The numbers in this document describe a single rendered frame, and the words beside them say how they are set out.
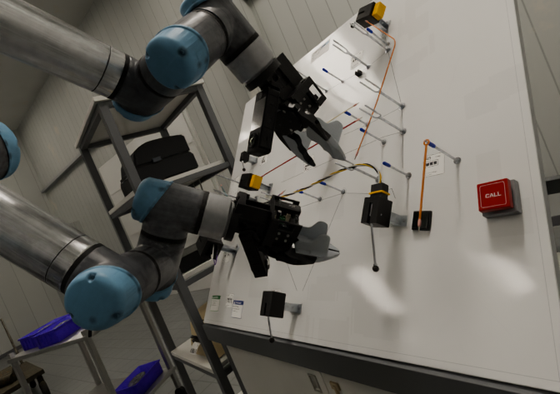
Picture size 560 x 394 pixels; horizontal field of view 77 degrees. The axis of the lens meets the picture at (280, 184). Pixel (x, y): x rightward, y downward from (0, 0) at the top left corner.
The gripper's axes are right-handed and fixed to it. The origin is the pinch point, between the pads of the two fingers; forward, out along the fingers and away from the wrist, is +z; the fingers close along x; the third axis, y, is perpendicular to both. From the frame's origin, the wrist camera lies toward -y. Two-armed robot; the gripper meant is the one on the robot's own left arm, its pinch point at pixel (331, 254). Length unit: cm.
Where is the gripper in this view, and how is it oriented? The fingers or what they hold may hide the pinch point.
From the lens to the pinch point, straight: 67.3
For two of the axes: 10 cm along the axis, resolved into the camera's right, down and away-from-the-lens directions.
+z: 9.5, 2.6, 1.9
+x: -0.2, -5.4, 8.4
